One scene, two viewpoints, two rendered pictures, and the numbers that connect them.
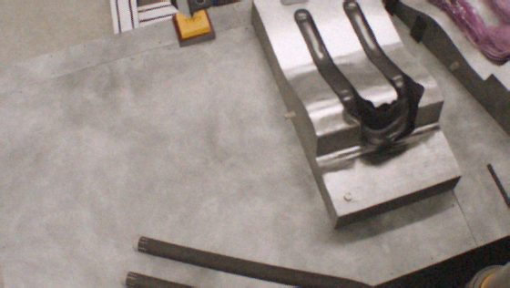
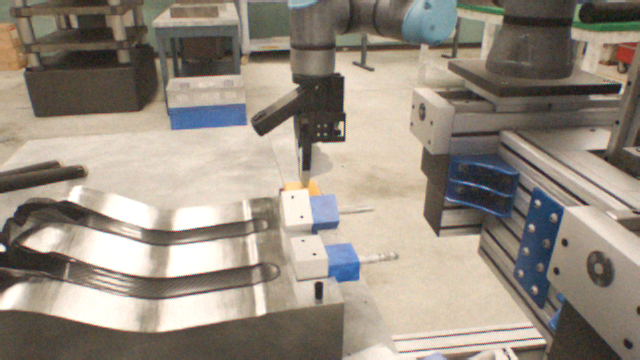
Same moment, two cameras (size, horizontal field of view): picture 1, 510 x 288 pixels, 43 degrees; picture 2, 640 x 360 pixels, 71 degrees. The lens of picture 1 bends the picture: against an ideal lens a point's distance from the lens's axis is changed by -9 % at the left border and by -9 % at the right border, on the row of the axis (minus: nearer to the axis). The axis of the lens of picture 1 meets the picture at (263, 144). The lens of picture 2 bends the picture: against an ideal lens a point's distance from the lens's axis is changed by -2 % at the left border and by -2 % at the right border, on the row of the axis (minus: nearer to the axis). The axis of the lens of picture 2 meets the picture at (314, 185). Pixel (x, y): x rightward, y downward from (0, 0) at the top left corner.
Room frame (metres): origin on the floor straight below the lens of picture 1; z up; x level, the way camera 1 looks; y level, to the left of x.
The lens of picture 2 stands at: (1.06, -0.59, 1.22)
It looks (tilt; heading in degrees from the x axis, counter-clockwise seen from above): 26 degrees down; 99
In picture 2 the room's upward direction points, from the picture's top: straight up
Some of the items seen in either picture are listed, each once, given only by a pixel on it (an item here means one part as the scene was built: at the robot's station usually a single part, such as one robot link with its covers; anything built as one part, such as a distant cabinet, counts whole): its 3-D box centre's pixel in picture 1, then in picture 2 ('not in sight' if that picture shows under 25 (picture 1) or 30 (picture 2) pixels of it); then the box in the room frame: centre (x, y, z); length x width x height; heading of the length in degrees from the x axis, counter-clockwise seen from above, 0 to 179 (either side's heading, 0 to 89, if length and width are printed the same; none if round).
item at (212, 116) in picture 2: not in sight; (208, 111); (-0.37, 2.89, 0.11); 0.61 x 0.41 x 0.22; 19
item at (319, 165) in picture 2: not in sight; (316, 167); (0.95, 0.15, 0.88); 0.06 x 0.03 x 0.09; 20
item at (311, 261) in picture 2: not in sight; (347, 261); (1.03, -0.14, 0.89); 0.13 x 0.05 x 0.05; 20
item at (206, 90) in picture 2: not in sight; (206, 91); (-0.36, 2.89, 0.28); 0.61 x 0.41 x 0.15; 19
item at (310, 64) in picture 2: not in sight; (312, 61); (0.94, 0.17, 1.07); 0.08 x 0.08 x 0.05
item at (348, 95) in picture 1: (359, 60); (129, 243); (0.77, -0.18, 0.92); 0.35 x 0.16 x 0.09; 20
